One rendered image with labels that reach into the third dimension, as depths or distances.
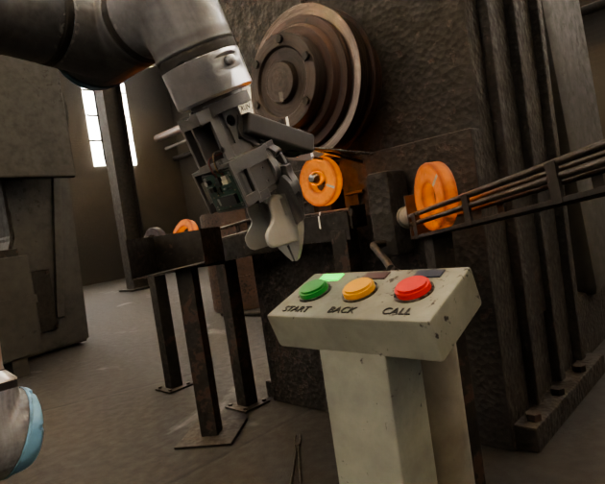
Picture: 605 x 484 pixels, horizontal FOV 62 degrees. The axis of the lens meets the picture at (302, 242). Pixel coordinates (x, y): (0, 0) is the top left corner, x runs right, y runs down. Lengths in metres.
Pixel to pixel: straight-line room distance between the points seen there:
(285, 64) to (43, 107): 2.75
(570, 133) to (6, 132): 3.30
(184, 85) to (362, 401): 0.40
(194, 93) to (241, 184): 0.11
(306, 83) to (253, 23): 0.62
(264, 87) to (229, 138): 1.07
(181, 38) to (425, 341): 0.39
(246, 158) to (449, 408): 0.45
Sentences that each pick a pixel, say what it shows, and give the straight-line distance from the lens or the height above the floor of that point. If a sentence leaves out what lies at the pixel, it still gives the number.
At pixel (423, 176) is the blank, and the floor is 0.76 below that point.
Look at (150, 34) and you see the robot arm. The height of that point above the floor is 0.91.
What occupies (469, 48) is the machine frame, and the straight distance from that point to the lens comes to 1.50.
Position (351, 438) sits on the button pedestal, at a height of 0.43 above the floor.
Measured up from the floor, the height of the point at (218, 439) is 0.01.
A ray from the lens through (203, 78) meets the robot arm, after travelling 0.56.
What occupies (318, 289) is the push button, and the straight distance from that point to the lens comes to 0.64.
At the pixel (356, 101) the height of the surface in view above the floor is 1.01.
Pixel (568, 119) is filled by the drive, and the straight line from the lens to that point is 2.16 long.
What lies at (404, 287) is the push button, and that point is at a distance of 0.56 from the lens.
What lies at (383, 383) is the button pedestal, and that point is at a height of 0.50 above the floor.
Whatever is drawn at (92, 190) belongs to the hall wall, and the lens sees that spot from 12.18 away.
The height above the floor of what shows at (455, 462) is 0.33.
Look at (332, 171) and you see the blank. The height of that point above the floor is 0.83.
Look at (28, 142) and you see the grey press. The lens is 3.95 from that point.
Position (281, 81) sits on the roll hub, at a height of 1.11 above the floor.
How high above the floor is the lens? 0.70
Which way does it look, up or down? 2 degrees down
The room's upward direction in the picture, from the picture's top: 8 degrees counter-clockwise
